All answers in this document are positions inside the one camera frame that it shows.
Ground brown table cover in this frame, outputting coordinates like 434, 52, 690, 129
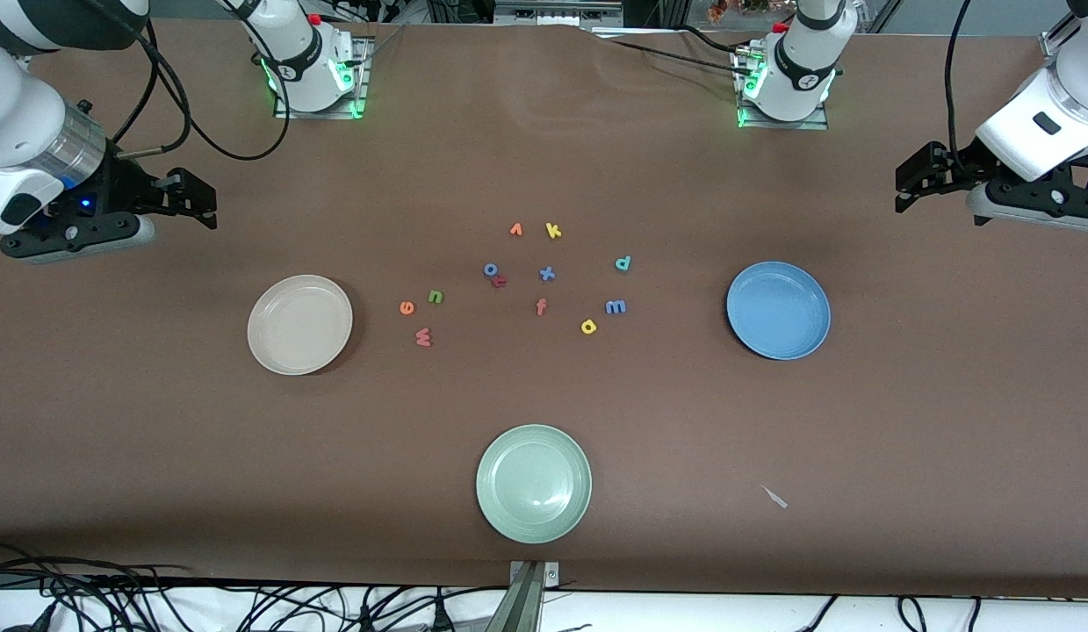
0, 19, 1088, 598

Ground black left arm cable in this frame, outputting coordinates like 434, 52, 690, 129
944, 0, 975, 176

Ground metal table edge bracket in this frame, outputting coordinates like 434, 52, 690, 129
486, 560, 560, 632

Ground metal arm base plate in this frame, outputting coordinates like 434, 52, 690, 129
273, 33, 371, 120
735, 44, 831, 132

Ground black cable on table cover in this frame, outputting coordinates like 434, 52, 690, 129
596, 25, 748, 75

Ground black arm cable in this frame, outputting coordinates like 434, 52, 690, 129
944, 0, 975, 176
78, 0, 292, 162

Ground beige round plate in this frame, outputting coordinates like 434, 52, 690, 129
248, 275, 354, 377

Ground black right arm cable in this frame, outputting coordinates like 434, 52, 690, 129
78, 0, 292, 162

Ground green round plate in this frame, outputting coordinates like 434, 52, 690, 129
476, 424, 593, 545

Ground tangled black floor cables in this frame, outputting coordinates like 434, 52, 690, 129
0, 542, 509, 632

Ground silver metal frame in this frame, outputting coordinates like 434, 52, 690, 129
495, 0, 623, 27

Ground aluminium profile rail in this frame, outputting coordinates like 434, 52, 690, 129
1040, 13, 1080, 59

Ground blue round plate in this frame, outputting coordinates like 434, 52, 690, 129
726, 261, 832, 361

